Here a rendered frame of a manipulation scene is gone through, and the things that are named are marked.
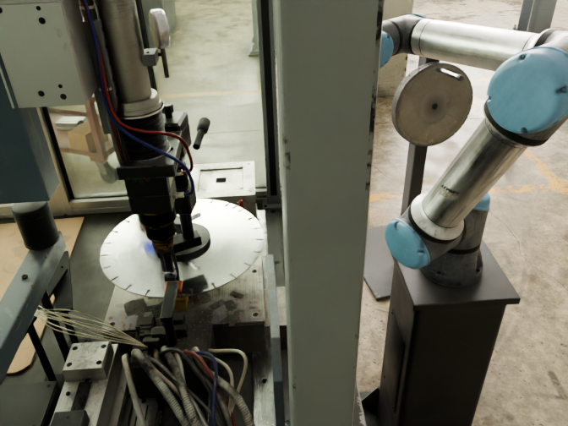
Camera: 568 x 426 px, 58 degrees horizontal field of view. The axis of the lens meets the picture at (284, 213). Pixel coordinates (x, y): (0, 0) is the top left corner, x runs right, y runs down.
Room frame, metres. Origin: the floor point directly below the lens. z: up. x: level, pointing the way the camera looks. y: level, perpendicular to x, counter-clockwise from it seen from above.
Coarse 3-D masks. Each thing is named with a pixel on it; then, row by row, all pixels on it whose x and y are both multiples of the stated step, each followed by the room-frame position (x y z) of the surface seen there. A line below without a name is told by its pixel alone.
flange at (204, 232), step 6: (198, 228) 0.88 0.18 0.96; (204, 228) 0.88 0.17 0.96; (204, 234) 0.85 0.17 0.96; (204, 240) 0.83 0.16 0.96; (198, 246) 0.82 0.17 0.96; (204, 246) 0.82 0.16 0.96; (180, 252) 0.80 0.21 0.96; (186, 252) 0.80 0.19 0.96; (192, 252) 0.80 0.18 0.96; (198, 252) 0.80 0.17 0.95; (180, 258) 0.79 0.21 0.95
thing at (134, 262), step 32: (128, 224) 0.92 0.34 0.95; (224, 224) 0.90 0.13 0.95; (256, 224) 0.90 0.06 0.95; (128, 256) 0.80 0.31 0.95; (192, 256) 0.80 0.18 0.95; (224, 256) 0.79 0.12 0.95; (256, 256) 0.79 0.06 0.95; (128, 288) 0.71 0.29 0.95; (160, 288) 0.70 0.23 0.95; (192, 288) 0.70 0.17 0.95
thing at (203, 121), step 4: (200, 120) 0.83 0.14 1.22; (204, 120) 0.83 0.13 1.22; (208, 120) 0.84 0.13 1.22; (200, 124) 0.82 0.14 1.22; (204, 124) 0.82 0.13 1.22; (208, 124) 0.83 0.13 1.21; (200, 128) 0.81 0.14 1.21; (204, 128) 0.81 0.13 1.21; (208, 128) 0.82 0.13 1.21; (200, 132) 0.80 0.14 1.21; (204, 132) 0.81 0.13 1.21; (196, 136) 0.79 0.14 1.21; (200, 136) 0.79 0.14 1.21; (196, 140) 0.78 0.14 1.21; (200, 140) 0.78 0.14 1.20; (196, 144) 0.77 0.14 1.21; (200, 144) 0.78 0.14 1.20; (196, 148) 0.77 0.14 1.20
